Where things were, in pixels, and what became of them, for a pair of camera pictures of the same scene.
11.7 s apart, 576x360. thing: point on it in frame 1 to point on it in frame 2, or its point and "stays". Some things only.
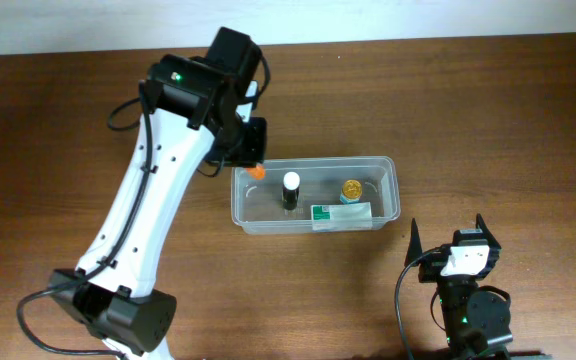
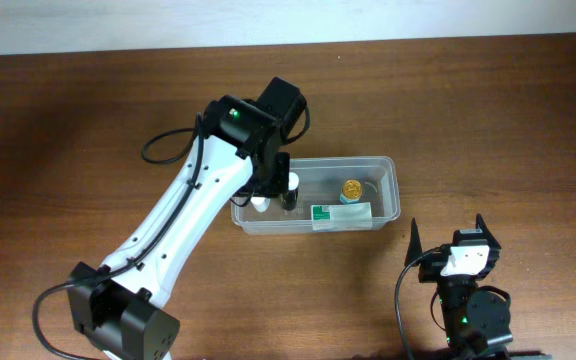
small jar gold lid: (351, 192) stays
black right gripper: (432, 266) stays
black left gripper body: (244, 146) to (274, 184)
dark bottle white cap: (290, 190) stays
